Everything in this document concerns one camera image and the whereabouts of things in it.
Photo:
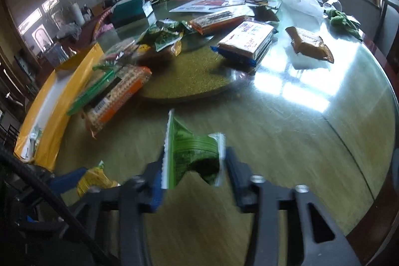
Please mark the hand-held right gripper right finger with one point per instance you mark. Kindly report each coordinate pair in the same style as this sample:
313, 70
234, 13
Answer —
238, 185

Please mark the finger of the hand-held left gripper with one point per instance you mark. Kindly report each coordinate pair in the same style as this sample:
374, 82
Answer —
67, 179

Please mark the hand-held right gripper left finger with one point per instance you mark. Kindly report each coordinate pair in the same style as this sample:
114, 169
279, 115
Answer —
152, 188

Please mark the small yellow snack packet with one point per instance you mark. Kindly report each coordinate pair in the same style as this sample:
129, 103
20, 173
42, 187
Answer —
92, 179

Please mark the yellow cardboard box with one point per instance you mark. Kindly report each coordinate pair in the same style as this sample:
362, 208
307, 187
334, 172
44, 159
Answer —
46, 141

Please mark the green white snack packet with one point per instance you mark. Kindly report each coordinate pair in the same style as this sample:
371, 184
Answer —
187, 153

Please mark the long green snack packet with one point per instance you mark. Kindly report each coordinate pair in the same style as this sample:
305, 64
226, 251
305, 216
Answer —
90, 93

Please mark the orange cracker pack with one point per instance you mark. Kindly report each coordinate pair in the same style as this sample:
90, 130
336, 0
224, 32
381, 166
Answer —
121, 91

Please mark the green glass turntable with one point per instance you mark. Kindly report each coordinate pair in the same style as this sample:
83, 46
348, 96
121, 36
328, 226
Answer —
193, 76

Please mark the blue cracker pack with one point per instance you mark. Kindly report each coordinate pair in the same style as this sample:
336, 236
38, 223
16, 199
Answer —
237, 58

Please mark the silver pink snack packet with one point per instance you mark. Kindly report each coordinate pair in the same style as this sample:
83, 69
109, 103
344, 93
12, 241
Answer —
121, 51

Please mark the white red cracker pack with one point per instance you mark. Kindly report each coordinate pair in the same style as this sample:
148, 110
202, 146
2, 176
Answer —
246, 37

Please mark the grey cloth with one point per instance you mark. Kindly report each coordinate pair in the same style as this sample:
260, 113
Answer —
69, 30

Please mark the green leaf-print snack packet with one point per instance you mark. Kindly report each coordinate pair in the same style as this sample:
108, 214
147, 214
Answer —
166, 38

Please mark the pink cloth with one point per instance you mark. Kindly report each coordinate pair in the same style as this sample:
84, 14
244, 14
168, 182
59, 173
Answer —
105, 28

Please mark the brown cracker pack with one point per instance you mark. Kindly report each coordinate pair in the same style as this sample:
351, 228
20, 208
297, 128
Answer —
308, 44

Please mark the long orange-edged cracker pack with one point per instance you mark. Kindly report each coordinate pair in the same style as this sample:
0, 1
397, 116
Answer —
215, 22

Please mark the white cylinder flask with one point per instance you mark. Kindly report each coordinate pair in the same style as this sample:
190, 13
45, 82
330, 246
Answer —
76, 14

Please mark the dark snack packet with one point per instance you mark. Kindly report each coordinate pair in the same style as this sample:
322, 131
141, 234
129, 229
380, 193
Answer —
265, 15

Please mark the tissue box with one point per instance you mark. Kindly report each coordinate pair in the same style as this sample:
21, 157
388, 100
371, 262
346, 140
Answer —
148, 9

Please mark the teal box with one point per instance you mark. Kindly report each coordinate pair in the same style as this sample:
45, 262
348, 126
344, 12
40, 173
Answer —
127, 10

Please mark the printed paper leaflet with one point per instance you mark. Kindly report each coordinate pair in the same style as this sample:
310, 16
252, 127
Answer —
199, 4

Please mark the green cloth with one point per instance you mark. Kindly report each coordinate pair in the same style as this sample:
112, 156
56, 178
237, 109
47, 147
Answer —
341, 19

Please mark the glass cup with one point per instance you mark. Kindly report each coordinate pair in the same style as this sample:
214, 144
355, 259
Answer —
333, 2

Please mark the wooden chair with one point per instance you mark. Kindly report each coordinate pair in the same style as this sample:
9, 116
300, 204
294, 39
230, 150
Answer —
386, 23

